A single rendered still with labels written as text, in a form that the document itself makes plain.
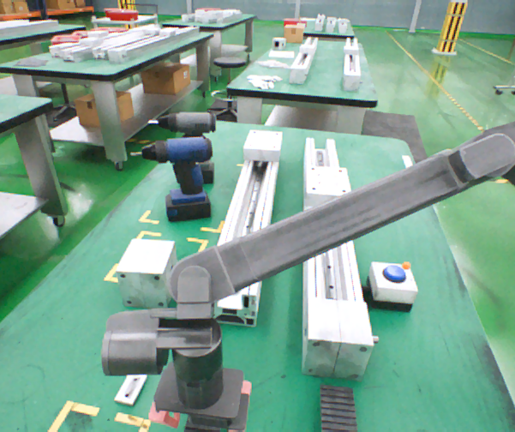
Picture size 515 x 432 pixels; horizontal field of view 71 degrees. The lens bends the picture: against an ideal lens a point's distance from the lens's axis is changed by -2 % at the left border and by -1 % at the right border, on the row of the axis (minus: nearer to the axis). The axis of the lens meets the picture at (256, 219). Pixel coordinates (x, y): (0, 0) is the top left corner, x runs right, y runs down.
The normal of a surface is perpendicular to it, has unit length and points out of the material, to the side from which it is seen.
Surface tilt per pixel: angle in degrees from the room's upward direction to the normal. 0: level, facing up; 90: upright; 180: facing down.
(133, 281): 90
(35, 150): 90
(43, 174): 90
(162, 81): 90
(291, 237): 44
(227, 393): 0
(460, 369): 0
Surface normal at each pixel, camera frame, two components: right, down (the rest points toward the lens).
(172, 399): 0.04, -0.83
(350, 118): -0.20, 0.54
